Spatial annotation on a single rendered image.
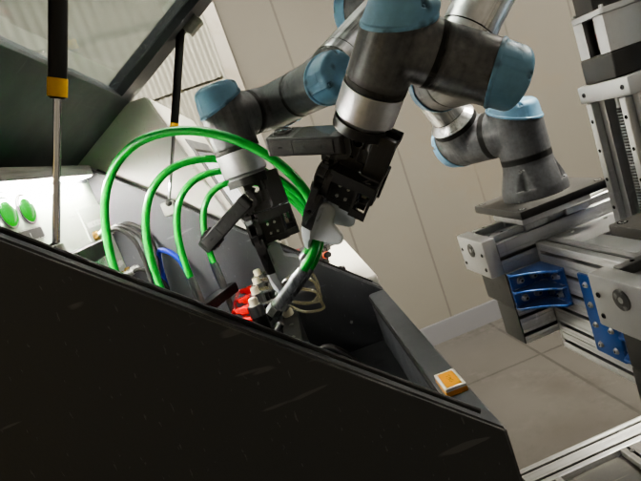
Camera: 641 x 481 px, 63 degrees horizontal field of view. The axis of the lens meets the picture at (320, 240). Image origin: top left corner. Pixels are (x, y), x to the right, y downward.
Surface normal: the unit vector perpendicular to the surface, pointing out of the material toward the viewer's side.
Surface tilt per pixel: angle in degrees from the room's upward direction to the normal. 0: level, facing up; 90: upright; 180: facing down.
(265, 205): 90
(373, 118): 121
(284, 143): 103
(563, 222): 90
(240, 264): 90
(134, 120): 90
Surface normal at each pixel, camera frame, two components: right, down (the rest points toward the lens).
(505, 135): -0.68, 0.36
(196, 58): 0.16, 0.13
